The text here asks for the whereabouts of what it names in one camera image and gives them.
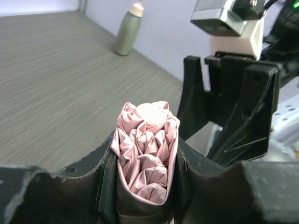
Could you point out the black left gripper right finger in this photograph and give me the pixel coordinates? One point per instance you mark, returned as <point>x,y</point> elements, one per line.
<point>248,192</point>

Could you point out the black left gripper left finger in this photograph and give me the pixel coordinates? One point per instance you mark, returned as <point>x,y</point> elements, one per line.
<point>81,193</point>

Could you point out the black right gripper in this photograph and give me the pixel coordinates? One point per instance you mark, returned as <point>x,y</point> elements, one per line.
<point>245,136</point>

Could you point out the pink folding umbrella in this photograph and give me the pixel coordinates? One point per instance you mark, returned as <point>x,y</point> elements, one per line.
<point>145,142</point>

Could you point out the green pump soap bottle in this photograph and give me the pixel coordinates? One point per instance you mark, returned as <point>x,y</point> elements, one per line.
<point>128,29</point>

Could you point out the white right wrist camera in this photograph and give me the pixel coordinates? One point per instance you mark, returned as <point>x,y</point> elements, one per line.
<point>235,26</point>

